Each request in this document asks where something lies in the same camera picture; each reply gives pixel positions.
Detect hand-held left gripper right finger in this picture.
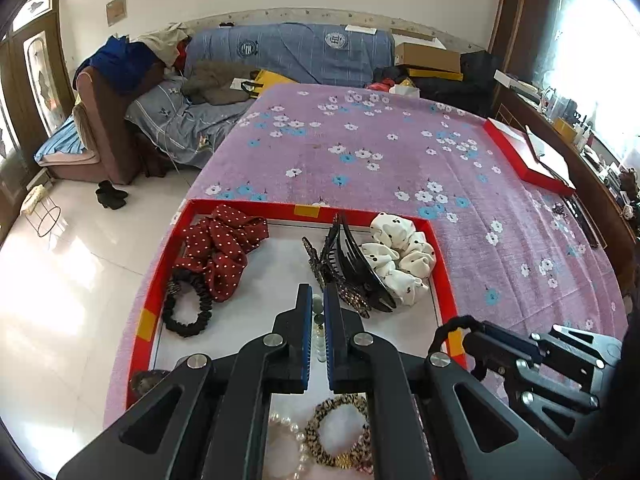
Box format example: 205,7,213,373
322,285,583,480

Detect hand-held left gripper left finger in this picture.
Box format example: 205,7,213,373
56,283,314,480

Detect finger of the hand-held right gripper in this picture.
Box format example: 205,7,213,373
465,322,623,387
464,347,622,466

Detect pale green bead bracelet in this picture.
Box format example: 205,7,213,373
312,296,326,363

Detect black braided hair band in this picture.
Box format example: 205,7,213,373
427,316,481,361

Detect red jewelry box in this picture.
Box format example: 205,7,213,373
125,198,468,480

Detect pearl hair tie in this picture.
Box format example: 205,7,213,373
269,410,312,480

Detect grey fuzzy scrunchie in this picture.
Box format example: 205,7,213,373
130,370,171,401

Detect leopard print claw clip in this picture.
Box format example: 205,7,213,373
301,236,372,320

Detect black claw clip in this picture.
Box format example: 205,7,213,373
320,214,398,311

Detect white dotted scrunchie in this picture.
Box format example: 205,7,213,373
361,212,437,308

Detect red dotted scrunchie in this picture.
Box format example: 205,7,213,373
172,204,271,303

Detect black scrunchie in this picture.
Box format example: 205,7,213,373
162,267,215,338

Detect long black hair clip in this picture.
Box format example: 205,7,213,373
567,196,601,249

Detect purple floral blanket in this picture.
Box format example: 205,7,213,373
102,82,631,426

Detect wooden side cabinet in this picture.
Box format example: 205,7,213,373
492,82,640,296

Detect red box lid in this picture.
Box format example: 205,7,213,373
482,117,577,197

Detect white cardboard insert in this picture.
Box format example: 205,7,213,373
525,125,571,183

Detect black bag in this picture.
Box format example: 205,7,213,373
410,50,501,118

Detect yellow paper bag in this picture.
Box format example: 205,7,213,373
255,69,301,101

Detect red clothing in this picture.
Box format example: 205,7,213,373
367,67,411,92

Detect olive green jacket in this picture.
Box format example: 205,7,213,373
181,60,258,106

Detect yellow flat box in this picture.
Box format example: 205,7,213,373
407,67,463,82

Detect sofa with blue cover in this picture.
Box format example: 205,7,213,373
125,22,396,168

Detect brown armchair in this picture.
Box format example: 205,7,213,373
72,65,151,186

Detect brown cardboard box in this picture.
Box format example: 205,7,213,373
394,42,462,75

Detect light blue cushion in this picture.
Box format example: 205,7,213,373
34,110,101,181

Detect beige clothing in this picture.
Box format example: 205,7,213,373
135,22,193,68

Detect blue jacket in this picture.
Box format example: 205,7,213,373
75,35,166,96

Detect wooden glass door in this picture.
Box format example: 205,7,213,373
0,0,76,201

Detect leopard print hair tie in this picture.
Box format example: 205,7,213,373
305,394,373,471

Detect wire frame stool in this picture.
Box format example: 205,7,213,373
20,185,63,238

